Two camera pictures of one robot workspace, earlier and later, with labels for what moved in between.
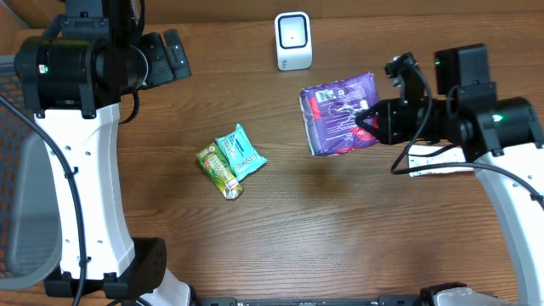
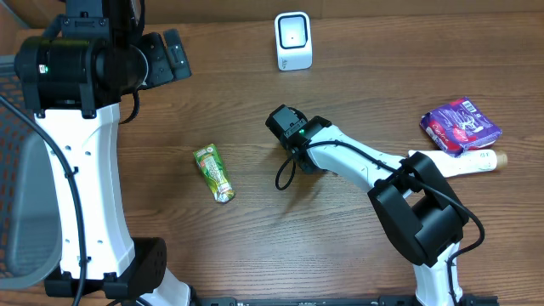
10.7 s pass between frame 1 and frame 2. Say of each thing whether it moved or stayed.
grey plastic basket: stayed
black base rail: stayed
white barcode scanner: stayed
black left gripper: stayed
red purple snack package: moved
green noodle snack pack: moved
